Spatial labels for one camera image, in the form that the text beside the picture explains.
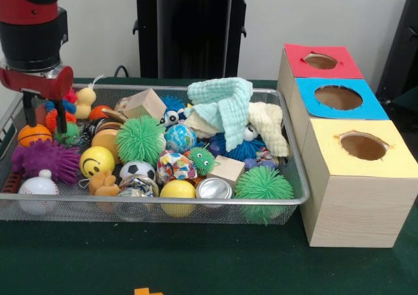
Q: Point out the purple spiky toy with eyes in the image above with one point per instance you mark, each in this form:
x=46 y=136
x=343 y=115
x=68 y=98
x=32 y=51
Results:
x=46 y=159

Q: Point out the yellow smiley ball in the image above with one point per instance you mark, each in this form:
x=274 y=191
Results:
x=96 y=161

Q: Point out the silver can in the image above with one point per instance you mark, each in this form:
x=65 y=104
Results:
x=214 y=188

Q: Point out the clear mesh bin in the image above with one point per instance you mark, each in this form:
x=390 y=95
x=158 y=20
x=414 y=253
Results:
x=274 y=102

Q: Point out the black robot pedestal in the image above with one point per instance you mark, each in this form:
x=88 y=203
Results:
x=196 y=34

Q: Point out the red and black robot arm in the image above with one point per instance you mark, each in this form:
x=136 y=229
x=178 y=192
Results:
x=29 y=27

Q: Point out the mint green cloth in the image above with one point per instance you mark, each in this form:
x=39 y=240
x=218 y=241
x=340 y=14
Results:
x=225 y=106

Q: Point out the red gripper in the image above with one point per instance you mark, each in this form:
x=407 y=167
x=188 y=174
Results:
x=39 y=81

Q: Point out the green spiky ball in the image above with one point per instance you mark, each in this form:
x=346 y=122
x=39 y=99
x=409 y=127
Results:
x=264 y=185
x=140 y=140

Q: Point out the orange plastic comb toy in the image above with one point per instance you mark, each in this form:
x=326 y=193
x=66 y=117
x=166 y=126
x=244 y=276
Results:
x=149 y=291

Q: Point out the white baseball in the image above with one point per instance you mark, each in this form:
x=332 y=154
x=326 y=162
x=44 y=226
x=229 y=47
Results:
x=37 y=187

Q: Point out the dark green tablecloth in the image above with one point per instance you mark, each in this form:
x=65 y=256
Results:
x=196 y=262

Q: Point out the wooden box with three holes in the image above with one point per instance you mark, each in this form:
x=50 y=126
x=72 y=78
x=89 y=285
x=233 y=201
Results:
x=353 y=203

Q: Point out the cream muslin cloth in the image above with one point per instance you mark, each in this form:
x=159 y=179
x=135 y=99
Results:
x=268 y=125

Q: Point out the small orange basketball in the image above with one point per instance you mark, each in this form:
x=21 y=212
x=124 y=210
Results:
x=34 y=135

